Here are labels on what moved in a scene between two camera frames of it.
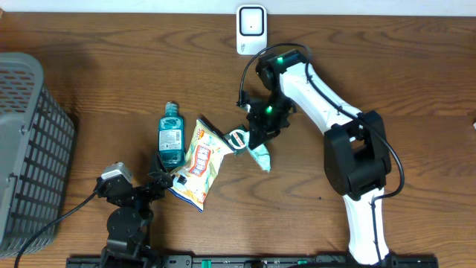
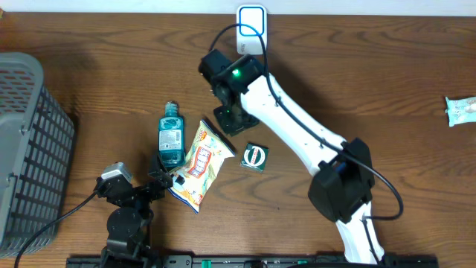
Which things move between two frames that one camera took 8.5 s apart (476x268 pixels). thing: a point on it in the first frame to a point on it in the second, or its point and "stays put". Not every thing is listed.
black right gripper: [260, 130] to [231, 129]
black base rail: [392, 261] stays put
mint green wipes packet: [260, 155] to [461, 111]
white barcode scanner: [251, 29] stays put
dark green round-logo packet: [236, 139] to [254, 156]
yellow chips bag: [193, 177] stays put
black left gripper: [161, 179] stays put
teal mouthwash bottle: [172, 136] stays put
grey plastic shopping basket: [38, 158] stays put
